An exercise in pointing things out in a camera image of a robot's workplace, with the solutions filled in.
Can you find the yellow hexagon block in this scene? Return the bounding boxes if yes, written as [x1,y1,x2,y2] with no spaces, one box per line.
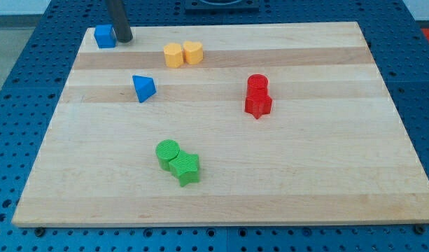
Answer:
[163,43,184,68]

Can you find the green star block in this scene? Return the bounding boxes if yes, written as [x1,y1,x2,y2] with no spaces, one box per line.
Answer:
[169,150,200,187]

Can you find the red star block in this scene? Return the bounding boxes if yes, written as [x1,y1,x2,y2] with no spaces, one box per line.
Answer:
[244,94,273,119]

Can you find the blue triangle block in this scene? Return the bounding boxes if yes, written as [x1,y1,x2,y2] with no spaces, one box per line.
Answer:
[132,76,156,103]

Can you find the yellow heart block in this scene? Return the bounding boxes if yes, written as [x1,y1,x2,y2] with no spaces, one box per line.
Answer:
[183,41,204,64]

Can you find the wooden board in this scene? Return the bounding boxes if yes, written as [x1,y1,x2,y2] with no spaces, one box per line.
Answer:
[12,22,429,228]

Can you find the green cylinder block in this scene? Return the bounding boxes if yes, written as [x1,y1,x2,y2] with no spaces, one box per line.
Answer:
[155,139,180,172]

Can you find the red cylinder block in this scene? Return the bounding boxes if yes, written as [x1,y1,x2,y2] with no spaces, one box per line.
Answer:
[246,73,269,97]

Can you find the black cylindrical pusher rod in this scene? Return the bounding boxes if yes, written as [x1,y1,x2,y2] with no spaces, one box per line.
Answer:
[105,0,133,43]

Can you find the blue cube block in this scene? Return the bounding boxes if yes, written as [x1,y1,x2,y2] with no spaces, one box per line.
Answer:
[94,24,116,48]

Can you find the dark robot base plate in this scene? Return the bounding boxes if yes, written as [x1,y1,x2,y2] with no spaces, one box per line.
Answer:
[182,0,260,13]

